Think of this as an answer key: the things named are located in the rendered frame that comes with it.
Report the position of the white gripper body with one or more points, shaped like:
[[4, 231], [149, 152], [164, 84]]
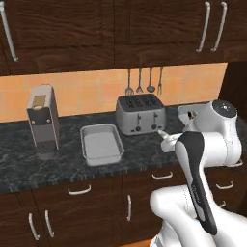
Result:
[[170, 143]]

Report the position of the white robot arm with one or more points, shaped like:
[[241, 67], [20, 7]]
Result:
[[222, 141]]

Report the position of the grey rectangular tupperware container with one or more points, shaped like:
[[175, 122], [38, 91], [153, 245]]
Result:
[[101, 144]]

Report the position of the silver four-slot toaster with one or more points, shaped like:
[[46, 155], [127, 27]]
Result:
[[141, 117]]

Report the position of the dark wood drawer front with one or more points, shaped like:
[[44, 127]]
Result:
[[225, 193], [96, 196], [138, 183]]

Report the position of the hanging metal ladle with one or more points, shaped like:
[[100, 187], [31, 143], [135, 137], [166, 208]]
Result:
[[150, 86]]

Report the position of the hanging metal spatula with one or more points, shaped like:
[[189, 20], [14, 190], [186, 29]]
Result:
[[139, 85]]

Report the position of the dark wood base cupboard door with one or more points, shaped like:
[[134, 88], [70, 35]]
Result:
[[83, 225], [16, 225], [140, 215]]

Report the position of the grey coffee machine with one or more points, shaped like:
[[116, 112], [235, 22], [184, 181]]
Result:
[[43, 128]]

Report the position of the dark wood wall cupboard door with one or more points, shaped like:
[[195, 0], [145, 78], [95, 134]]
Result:
[[61, 35], [236, 29], [157, 29]]

